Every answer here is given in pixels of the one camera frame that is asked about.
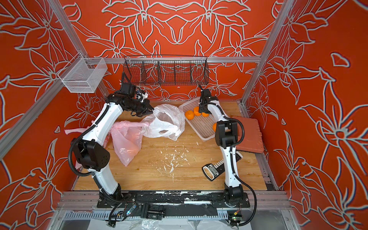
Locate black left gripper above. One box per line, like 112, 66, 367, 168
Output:
127, 99, 157, 116

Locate white translucent plastic bag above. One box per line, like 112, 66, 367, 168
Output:
141, 104, 185, 141

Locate pink plastic bag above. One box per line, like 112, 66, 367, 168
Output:
110, 121, 149, 166
64, 126, 111, 170

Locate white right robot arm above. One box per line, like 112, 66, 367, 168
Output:
199, 89, 257, 228

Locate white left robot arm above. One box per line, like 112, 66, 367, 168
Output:
68, 93, 154, 204

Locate orange mandarin left back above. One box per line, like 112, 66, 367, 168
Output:
193, 106, 202, 117

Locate orange mandarin front corner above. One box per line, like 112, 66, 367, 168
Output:
185, 110, 195, 120

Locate white plastic perforated basket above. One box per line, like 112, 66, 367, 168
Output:
179, 97, 226, 141

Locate orange mandarin right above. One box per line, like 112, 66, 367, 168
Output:
212, 123, 217, 132

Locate red plastic tool case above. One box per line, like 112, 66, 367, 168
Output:
232, 117, 264, 153

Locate black handheld label tool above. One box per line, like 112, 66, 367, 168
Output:
202, 159, 225, 182

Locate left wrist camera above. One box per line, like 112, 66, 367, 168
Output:
119, 82, 148, 102

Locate black wire wall basket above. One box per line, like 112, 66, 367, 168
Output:
122, 55, 209, 86

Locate clear wire mesh basket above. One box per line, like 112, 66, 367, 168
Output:
57, 57, 107, 94

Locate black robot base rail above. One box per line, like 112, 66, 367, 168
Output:
96, 190, 251, 220

